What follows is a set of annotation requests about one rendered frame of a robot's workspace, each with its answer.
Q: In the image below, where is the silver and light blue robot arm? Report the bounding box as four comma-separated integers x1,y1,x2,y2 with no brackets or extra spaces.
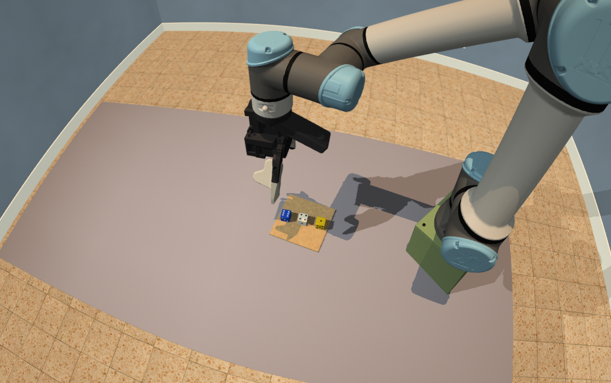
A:
247,0,611,273

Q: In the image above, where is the blue die with white pips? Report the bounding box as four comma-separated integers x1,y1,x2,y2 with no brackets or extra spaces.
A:
280,209,292,222

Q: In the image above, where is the yellow die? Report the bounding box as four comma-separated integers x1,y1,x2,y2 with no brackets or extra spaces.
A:
315,217,326,230

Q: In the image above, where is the grey die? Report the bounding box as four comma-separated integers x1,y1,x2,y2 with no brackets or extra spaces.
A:
298,213,309,226

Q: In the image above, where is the tan mat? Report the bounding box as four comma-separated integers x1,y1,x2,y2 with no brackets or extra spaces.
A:
270,194,335,252

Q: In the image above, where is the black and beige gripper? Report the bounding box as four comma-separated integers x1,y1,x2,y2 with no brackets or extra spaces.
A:
244,99,296,204

